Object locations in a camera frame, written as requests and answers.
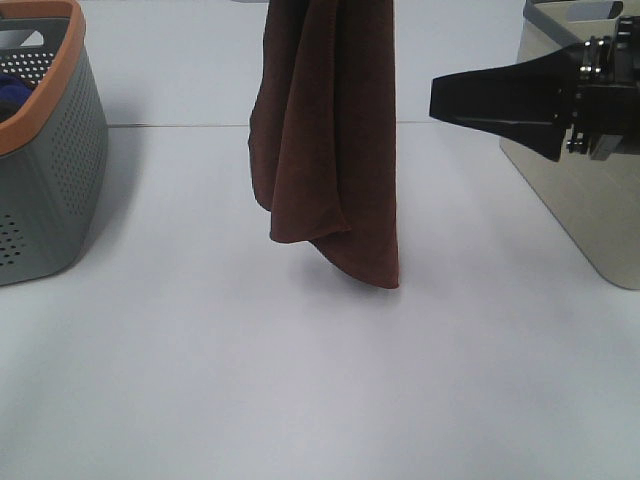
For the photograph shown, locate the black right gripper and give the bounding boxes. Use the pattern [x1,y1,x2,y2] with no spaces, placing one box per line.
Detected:
[429,16,639,162]

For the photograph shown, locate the brown towel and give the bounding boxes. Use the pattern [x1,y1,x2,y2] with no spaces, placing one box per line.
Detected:
[248,1,400,289]

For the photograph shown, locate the beige basket grey rim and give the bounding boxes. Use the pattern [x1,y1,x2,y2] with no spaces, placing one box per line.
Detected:
[499,1,639,290]

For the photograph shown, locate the grey perforated basket orange rim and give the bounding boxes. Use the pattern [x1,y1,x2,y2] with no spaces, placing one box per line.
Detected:
[1,1,108,285]

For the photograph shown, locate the blue cloth in basket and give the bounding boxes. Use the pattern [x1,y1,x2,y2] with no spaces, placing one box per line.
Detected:
[0,73,35,122]

